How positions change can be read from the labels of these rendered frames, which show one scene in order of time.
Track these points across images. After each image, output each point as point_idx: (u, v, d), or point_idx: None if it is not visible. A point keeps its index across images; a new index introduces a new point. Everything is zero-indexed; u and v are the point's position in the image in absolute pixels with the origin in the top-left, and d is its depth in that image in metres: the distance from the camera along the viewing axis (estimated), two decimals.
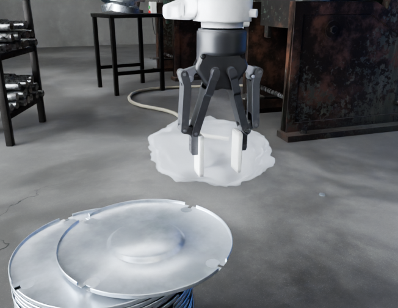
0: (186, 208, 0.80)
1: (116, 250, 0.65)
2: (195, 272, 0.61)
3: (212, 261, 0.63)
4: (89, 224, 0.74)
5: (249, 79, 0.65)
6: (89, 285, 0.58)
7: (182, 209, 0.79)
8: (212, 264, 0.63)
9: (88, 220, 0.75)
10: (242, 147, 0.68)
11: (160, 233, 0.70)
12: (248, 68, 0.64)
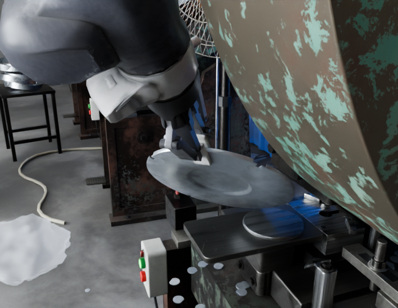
0: (257, 167, 0.68)
1: (215, 189, 0.85)
2: (159, 167, 0.78)
3: (160, 159, 0.75)
4: (268, 203, 0.84)
5: None
6: (190, 194, 0.91)
7: (255, 168, 0.69)
8: (159, 161, 0.75)
9: (275, 203, 0.84)
10: None
11: (220, 175, 0.77)
12: None
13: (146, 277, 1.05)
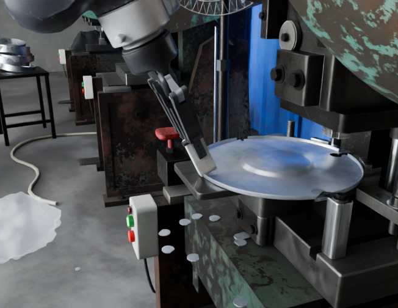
0: None
1: (271, 150, 0.78)
2: None
3: (212, 173, 0.69)
4: None
5: None
6: (243, 140, 0.85)
7: (320, 190, 0.62)
8: (210, 173, 0.69)
9: None
10: (197, 156, 0.65)
11: (278, 167, 0.70)
12: (170, 87, 0.56)
13: (134, 236, 0.94)
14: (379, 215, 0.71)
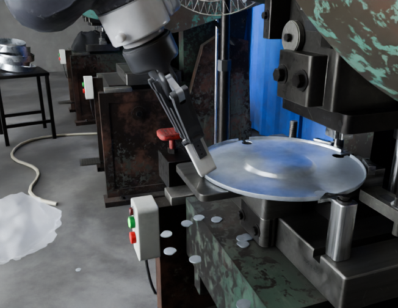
0: None
1: (246, 162, 0.72)
2: (299, 194, 0.61)
3: (323, 192, 0.62)
4: None
5: None
6: (208, 174, 0.68)
7: None
8: (321, 194, 0.61)
9: None
10: (197, 155, 0.65)
11: (295, 162, 0.72)
12: (170, 86, 0.56)
13: (136, 238, 0.94)
14: (383, 216, 0.70)
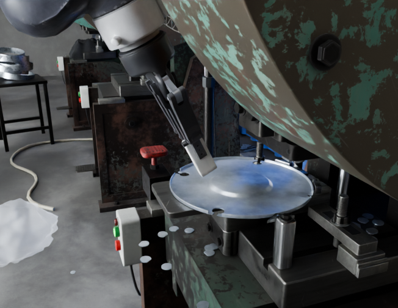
0: None
1: (263, 190, 0.80)
2: (269, 167, 0.93)
3: None
4: None
5: None
6: (306, 195, 0.79)
7: None
8: None
9: None
10: (197, 156, 0.65)
11: (229, 178, 0.86)
12: (168, 87, 0.56)
13: (120, 245, 1.05)
14: None
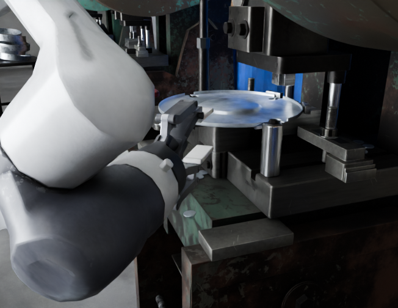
0: None
1: (255, 103, 0.85)
2: (207, 96, 0.94)
3: None
4: None
5: (173, 126, 0.53)
6: None
7: None
8: None
9: None
10: (201, 110, 0.64)
11: (215, 106, 0.83)
12: (168, 131, 0.52)
13: None
14: (318, 151, 0.81)
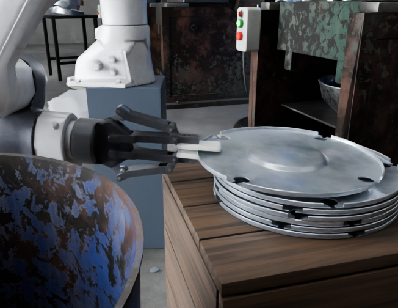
0: None
1: (312, 166, 0.61)
2: (334, 145, 0.72)
3: None
4: None
5: (125, 120, 0.65)
6: None
7: None
8: None
9: None
10: (195, 142, 0.66)
11: (276, 148, 0.68)
12: (114, 118, 0.65)
13: (242, 34, 1.32)
14: None
